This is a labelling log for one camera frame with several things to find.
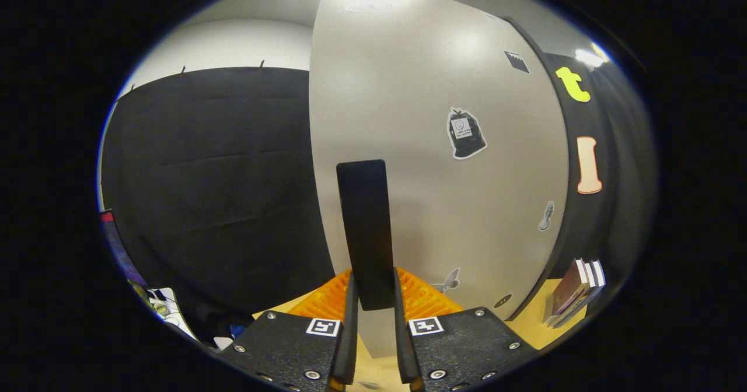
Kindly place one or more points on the grey cabinet door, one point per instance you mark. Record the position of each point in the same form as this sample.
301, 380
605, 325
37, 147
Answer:
420, 88

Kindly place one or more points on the pale blue book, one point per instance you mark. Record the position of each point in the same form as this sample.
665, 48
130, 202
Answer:
600, 272

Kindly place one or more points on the black backdrop cloth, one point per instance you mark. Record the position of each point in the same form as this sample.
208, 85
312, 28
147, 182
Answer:
216, 193

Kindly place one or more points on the dark grey cabinet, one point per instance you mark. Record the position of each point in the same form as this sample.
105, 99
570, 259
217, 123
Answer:
540, 281

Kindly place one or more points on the white and dark book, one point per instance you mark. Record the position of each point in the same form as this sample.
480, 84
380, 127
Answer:
590, 275

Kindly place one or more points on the small ceiling light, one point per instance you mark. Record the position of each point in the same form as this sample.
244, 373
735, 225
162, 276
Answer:
590, 57

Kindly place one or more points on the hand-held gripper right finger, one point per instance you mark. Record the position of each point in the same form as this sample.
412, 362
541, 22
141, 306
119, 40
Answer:
467, 345

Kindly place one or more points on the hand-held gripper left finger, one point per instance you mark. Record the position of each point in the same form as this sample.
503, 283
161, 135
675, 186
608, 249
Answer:
280, 345

